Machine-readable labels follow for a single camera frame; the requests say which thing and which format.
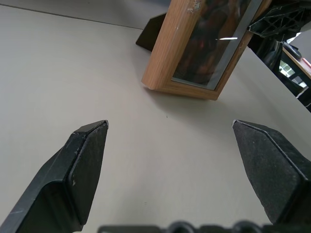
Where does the ribbed black finger of the right gripper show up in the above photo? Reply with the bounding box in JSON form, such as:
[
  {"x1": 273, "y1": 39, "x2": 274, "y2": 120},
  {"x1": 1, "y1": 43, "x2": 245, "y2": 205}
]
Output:
[{"x1": 247, "y1": 4, "x2": 311, "y2": 38}]

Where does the black object on desk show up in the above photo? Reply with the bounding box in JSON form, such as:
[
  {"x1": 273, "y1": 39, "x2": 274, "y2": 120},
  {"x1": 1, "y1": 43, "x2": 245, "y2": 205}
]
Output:
[{"x1": 283, "y1": 41, "x2": 303, "y2": 59}]

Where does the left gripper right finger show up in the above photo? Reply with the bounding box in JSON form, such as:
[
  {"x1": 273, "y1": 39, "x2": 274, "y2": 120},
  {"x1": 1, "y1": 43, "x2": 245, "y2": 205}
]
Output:
[{"x1": 232, "y1": 119, "x2": 311, "y2": 225}]

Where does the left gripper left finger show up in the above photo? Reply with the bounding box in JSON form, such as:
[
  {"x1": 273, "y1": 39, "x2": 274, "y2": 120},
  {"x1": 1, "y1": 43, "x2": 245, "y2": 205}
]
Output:
[{"x1": 0, "y1": 119, "x2": 109, "y2": 233}]

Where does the brown wooden desk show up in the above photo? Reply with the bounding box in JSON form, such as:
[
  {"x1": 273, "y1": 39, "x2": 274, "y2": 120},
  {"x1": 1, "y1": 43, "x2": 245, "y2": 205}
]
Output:
[{"x1": 281, "y1": 45, "x2": 311, "y2": 80}]

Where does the wooden picture frame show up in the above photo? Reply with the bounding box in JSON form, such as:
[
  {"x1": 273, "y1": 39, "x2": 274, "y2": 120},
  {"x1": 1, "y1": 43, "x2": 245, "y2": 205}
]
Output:
[{"x1": 135, "y1": 0, "x2": 273, "y2": 101}]

